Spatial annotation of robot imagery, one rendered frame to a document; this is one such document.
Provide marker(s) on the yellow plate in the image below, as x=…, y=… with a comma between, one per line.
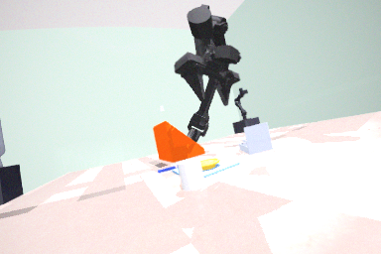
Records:
x=209, y=163

